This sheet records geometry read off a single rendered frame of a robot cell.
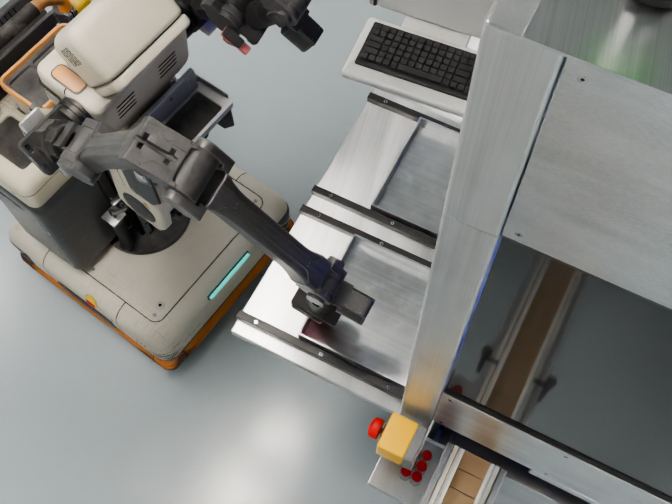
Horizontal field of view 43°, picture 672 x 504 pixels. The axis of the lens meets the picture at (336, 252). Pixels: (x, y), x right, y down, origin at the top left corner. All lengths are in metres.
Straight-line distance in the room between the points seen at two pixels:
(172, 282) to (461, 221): 1.74
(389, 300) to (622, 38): 1.25
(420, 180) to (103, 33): 0.78
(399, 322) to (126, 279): 1.04
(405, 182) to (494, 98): 1.27
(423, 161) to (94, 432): 1.37
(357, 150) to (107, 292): 0.95
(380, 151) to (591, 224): 1.24
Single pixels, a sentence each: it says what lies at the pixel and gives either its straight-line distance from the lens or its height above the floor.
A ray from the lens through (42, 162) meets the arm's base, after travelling 1.75.
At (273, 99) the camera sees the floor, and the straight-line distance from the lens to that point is 3.17.
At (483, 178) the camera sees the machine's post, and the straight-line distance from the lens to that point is 0.80.
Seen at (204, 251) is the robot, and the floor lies 0.28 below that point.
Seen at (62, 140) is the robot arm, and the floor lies 1.26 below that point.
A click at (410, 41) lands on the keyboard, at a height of 0.83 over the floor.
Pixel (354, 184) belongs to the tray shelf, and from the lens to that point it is 1.96.
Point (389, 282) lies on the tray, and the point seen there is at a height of 0.88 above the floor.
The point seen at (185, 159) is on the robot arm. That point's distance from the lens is 1.29.
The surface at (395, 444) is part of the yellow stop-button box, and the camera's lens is 1.59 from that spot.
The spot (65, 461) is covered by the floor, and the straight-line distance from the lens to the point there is 2.77.
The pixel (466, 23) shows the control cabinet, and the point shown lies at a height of 0.85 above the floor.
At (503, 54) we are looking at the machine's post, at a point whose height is 2.07.
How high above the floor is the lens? 2.59
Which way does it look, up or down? 65 degrees down
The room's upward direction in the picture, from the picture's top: 2 degrees counter-clockwise
